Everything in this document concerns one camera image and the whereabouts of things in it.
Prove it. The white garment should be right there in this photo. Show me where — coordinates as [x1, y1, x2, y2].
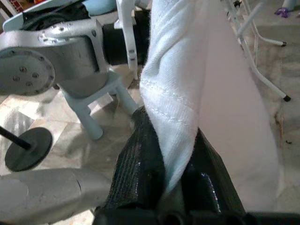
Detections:
[140, 0, 285, 211]

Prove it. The light blue pillow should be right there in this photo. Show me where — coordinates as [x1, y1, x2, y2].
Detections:
[83, 0, 118, 15]

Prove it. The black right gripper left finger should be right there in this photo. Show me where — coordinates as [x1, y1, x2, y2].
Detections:
[106, 106, 166, 209]

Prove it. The black round stand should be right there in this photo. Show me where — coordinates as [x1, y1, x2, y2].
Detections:
[0, 126, 53, 172]

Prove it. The small purple toy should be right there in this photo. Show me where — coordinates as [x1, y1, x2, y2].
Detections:
[274, 7, 289, 17]

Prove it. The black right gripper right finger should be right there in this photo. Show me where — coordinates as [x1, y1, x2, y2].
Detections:
[181, 130, 246, 216]

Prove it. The light blue child chair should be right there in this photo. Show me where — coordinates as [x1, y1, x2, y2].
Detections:
[2, 0, 139, 141]

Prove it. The silver right robot leg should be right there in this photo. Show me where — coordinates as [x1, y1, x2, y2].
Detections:
[0, 168, 112, 225]

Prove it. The light grey folding table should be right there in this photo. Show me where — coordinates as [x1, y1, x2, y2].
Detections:
[224, 0, 292, 102]

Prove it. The black garment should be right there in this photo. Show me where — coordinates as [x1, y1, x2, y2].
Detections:
[22, 3, 91, 31]

